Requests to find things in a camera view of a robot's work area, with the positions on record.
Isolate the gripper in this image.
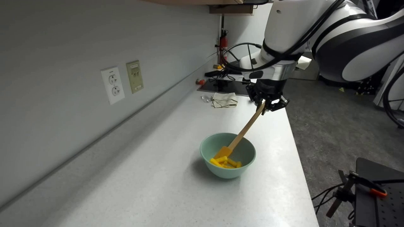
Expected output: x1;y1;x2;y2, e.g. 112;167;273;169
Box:
246;79;289;113

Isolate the wooden spatula with orange head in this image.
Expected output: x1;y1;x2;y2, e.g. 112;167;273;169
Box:
214;100;266;159

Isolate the teal bowl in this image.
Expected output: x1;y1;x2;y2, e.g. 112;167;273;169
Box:
199;132;256;179

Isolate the beige folded cloth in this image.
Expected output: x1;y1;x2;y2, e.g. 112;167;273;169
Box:
211;92;239;108

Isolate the black cooktop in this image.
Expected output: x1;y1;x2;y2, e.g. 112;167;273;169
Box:
197;78;253;97

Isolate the white box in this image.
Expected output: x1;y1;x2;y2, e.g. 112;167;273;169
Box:
291;56;320;80

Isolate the red fire extinguisher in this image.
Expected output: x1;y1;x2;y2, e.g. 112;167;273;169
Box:
218;29;229;64

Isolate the heap of yellow food pieces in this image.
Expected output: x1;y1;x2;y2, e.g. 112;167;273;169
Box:
210;156;242;169

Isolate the black bicycle wheel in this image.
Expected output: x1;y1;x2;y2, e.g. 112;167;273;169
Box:
383;67;404;129

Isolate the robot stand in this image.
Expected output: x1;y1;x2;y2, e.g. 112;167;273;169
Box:
354;157;404;227

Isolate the black cable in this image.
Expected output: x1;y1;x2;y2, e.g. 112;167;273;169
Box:
311;184;345;215

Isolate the black clamp with orange handle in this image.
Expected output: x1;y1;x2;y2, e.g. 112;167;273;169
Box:
326;170;388;218

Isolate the beige switch plate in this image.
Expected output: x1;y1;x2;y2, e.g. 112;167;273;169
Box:
126;60;145;94

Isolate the white wall socket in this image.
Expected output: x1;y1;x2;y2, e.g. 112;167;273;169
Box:
101;66;126;105

